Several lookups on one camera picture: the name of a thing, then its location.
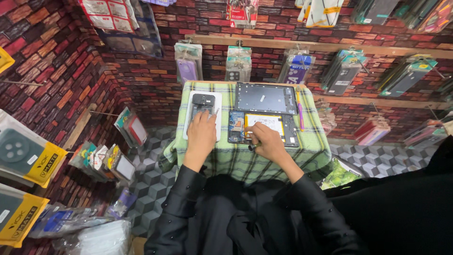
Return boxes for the person's left hand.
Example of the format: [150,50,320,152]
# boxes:
[185,111,218,157]

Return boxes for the person's right hand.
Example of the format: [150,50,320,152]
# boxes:
[244,122,297,168]

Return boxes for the black handled screwdriver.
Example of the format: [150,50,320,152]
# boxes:
[247,136,263,152]

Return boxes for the green plaid table cloth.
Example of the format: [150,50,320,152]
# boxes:
[159,81,333,185]

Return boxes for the grey tablet back cover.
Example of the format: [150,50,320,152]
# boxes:
[234,82,298,116]

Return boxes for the white work tray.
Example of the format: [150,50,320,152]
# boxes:
[182,91,223,142]

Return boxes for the opened tablet with battery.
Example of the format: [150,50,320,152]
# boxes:
[227,110,300,148]

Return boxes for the pink and yellow pry tool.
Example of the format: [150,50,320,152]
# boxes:
[296,86,305,132]

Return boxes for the opened black phone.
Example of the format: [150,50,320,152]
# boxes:
[189,93,216,124]

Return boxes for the grey phone case packet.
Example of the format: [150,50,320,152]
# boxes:
[225,45,253,83]

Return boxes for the bunch of pink case packets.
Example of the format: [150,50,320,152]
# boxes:
[315,99,337,136]

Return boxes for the blue phone case packet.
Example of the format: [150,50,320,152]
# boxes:
[276,49,316,85]

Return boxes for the person's black garment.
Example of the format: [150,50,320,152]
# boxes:
[143,173,370,255]

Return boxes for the purple phone case packet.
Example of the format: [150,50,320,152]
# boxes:
[174,42,204,86]

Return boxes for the green printed bag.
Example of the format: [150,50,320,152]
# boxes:
[319,155,366,191]

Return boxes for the bunch of black case packets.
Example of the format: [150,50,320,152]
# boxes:
[320,49,369,96]

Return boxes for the bunch of red case packets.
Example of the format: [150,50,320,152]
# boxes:
[353,116,387,146]

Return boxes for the red accessory packet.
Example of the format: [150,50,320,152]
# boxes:
[226,0,260,30]

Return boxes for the red phone case packet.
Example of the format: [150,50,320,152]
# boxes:
[113,106,149,149]

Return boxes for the white and yellow hanging packets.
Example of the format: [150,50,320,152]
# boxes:
[295,0,344,28]

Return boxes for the clear blue hanging packets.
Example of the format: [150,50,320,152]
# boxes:
[96,0,164,59]

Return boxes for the bunch of mixed case packets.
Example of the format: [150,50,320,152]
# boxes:
[68,141,137,185]

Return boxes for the bunch of teal-label case packets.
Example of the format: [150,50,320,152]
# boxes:
[374,54,440,98]

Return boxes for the dark hanging case packets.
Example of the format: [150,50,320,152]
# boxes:
[350,0,401,26]

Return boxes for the bunch of dark case packets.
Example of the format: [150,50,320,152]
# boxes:
[403,120,449,150]

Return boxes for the white and red hanging packets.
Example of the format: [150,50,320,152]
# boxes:
[78,0,140,33]

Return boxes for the stack of white plastic bags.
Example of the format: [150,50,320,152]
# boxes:
[52,219,134,255]

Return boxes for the heap of purple case packets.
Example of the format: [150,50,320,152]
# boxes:
[28,188,138,239]

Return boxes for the colourful hanging case packets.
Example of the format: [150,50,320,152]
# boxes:
[394,0,453,34]

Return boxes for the green case packet yellow label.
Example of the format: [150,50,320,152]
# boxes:
[0,109,68,189]

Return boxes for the dark case packet yellow label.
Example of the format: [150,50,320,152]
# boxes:
[0,183,50,249]

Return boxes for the long wooden wall rail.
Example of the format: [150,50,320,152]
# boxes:
[184,34,453,60]

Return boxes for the short wooden wall rail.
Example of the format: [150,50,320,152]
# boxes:
[313,93,453,111]

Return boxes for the wooden wall board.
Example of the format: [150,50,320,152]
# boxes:
[62,103,98,151]

